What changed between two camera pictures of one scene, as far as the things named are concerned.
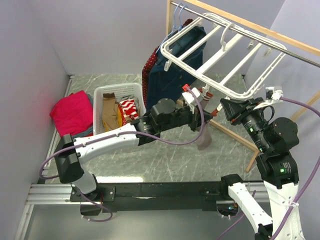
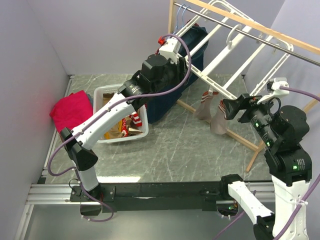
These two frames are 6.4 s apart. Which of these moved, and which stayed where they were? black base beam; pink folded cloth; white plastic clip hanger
Moved: white plastic clip hanger
Stayed: black base beam; pink folded cloth
